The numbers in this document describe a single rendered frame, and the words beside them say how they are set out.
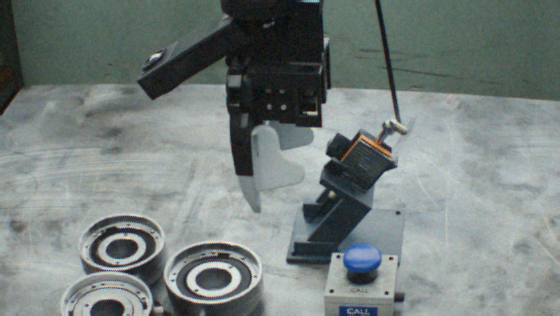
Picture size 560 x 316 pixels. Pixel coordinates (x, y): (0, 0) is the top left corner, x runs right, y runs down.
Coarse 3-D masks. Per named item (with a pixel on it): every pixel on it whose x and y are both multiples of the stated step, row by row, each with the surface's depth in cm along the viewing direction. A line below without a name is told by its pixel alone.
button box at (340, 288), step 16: (336, 256) 97; (384, 256) 96; (336, 272) 94; (352, 272) 94; (384, 272) 94; (336, 288) 92; (352, 288) 92; (368, 288) 92; (384, 288) 92; (336, 304) 92; (352, 304) 92; (368, 304) 91; (384, 304) 91
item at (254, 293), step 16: (176, 256) 99; (192, 256) 100; (240, 256) 100; (256, 256) 98; (176, 272) 98; (192, 272) 98; (208, 272) 99; (224, 272) 99; (256, 272) 98; (176, 288) 96; (192, 288) 96; (208, 288) 100; (224, 288) 96; (256, 288) 95; (176, 304) 95; (192, 304) 93; (208, 304) 92; (224, 304) 92; (240, 304) 93; (256, 304) 97
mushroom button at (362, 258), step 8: (352, 248) 93; (360, 248) 93; (368, 248) 93; (376, 248) 93; (344, 256) 92; (352, 256) 92; (360, 256) 92; (368, 256) 92; (376, 256) 92; (344, 264) 92; (352, 264) 91; (360, 264) 91; (368, 264) 91; (376, 264) 91; (360, 272) 91; (368, 272) 91
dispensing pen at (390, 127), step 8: (392, 120) 97; (384, 128) 97; (392, 128) 97; (400, 128) 97; (360, 136) 98; (368, 136) 99; (384, 136) 98; (352, 144) 99; (384, 144) 100; (344, 152) 100; (328, 200) 104; (320, 208) 105
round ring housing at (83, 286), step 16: (112, 272) 97; (80, 288) 96; (96, 288) 96; (128, 288) 96; (144, 288) 95; (64, 304) 93; (96, 304) 94; (112, 304) 95; (128, 304) 94; (144, 304) 95
